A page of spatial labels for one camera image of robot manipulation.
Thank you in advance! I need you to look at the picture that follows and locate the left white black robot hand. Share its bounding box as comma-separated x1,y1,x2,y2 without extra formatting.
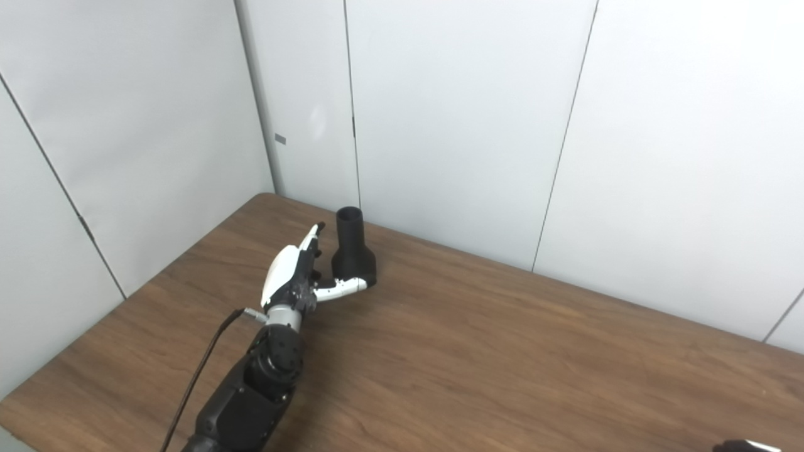
260,222,368,315

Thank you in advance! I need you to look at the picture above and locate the black funnel-shaped nozzle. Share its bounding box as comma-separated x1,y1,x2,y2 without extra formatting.
330,207,378,289

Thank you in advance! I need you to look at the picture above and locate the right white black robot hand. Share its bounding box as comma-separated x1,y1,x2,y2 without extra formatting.
713,439,783,452

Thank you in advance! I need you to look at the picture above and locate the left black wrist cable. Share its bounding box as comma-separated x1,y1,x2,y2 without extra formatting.
160,307,268,452

